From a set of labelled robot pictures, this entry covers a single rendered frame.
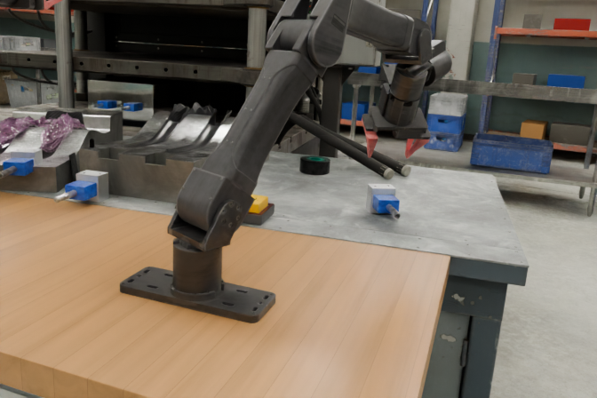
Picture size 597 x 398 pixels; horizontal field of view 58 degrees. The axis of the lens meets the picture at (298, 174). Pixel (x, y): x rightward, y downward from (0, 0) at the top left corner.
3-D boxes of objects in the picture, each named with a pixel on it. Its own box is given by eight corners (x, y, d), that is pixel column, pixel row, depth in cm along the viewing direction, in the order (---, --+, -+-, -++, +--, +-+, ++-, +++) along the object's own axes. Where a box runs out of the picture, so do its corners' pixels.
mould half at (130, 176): (193, 205, 108) (194, 139, 105) (80, 190, 115) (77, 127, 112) (269, 159, 156) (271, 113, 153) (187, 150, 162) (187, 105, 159)
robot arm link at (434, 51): (417, 74, 107) (412, 12, 101) (457, 77, 101) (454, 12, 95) (384, 95, 100) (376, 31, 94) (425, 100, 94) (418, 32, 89)
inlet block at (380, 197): (409, 229, 102) (411, 202, 100) (383, 229, 101) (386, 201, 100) (388, 208, 114) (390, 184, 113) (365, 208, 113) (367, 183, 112)
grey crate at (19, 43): (15, 52, 595) (14, 36, 591) (-3, 50, 617) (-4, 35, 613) (42, 52, 619) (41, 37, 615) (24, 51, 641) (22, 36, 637)
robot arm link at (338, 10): (396, 24, 98) (277, -30, 75) (441, 25, 92) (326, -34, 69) (384, 91, 99) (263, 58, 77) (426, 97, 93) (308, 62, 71)
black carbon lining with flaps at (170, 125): (179, 163, 114) (179, 118, 112) (112, 155, 118) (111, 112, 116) (239, 139, 147) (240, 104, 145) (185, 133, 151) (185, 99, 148)
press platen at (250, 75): (272, 124, 176) (274, 69, 172) (-51, 94, 207) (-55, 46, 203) (325, 102, 255) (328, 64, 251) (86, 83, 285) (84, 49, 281)
